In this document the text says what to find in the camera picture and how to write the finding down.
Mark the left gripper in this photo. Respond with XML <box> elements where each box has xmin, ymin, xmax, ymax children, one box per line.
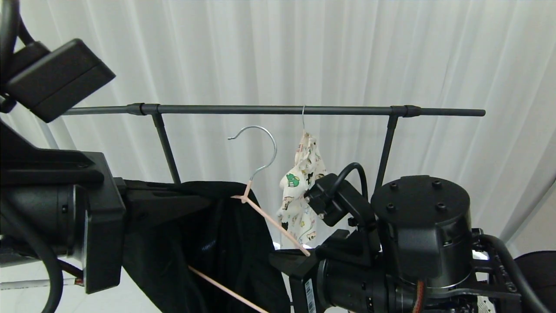
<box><xmin>0</xmin><ymin>122</ymin><xmax>126</xmax><ymax>294</ymax></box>

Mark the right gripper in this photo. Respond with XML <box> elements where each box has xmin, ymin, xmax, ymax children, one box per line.
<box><xmin>288</xmin><ymin>256</ymin><xmax>417</xmax><ymax>313</ymax></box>

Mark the cream printed garment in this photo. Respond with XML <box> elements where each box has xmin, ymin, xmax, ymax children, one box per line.
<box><xmin>278</xmin><ymin>132</ymin><xmax>327</xmax><ymax>249</ymax></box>

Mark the black garment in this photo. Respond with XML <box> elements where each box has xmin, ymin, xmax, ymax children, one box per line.
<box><xmin>122</xmin><ymin>180</ymin><xmax>291</xmax><ymax>313</ymax></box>

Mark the black clothes rack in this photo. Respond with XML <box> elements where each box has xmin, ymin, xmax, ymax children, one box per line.
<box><xmin>63</xmin><ymin>103</ymin><xmax>486</xmax><ymax>192</ymax></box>

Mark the white curtain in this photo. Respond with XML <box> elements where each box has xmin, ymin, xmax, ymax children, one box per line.
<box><xmin>0</xmin><ymin>0</ymin><xmax>556</xmax><ymax>244</ymax></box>

